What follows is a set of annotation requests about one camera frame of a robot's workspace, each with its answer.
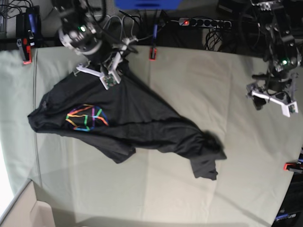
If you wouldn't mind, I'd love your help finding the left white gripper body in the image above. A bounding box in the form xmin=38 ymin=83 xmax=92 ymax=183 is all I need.
xmin=246 ymin=73 xmax=298 ymax=117

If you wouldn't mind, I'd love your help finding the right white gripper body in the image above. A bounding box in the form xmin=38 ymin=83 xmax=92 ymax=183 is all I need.
xmin=76 ymin=36 xmax=138 ymax=90

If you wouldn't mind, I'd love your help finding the black t-shirt with colourful print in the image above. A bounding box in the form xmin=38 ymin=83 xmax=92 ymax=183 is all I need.
xmin=28 ymin=62 xmax=226 ymax=180

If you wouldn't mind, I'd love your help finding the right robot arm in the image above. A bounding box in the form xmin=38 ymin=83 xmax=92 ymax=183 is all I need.
xmin=52 ymin=0 xmax=138 ymax=90

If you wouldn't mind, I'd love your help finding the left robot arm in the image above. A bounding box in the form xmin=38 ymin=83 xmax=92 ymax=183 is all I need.
xmin=246 ymin=0 xmax=302 ymax=117

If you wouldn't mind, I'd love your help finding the middle orange-black table clamp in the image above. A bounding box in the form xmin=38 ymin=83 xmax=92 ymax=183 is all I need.
xmin=149 ymin=47 xmax=157 ymax=61

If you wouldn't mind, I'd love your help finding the orange-black table clamp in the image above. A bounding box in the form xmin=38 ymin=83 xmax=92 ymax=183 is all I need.
xmin=149 ymin=47 xmax=157 ymax=61
xmin=284 ymin=162 xmax=303 ymax=174
xmin=17 ymin=38 xmax=32 ymax=65

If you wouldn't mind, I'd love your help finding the right orange-black table clamp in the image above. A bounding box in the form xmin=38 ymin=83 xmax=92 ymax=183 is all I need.
xmin=284 ymin=162 xmax=303 ymax=174

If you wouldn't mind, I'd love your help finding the blue box at top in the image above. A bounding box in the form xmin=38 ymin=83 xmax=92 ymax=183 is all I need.
xmin=115 ymin=0 xmax=181 ymax=10

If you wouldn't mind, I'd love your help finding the left orange-black table clamp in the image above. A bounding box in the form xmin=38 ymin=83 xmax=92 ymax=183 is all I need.
xmin=17 ymin=38 xmax=32 ymax=65

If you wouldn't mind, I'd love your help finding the grey-green table cloth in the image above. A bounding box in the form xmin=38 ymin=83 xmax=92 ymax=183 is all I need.
xmin=0 ymin=46 xmax=303 ymax=227

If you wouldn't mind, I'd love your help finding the beige bin at corner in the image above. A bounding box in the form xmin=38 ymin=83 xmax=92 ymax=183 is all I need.
xmin=0 ymin=179 xmax=55 ymax=227

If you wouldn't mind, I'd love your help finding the white cable on floor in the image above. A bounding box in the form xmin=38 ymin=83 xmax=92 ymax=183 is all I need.
xmin=101 ymin=15 xmax=152 ymax=45

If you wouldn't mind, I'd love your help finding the black power strip red switch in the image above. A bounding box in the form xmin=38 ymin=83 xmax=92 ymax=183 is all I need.
xmin=178 ymin=17 xmax=232 ymax=29

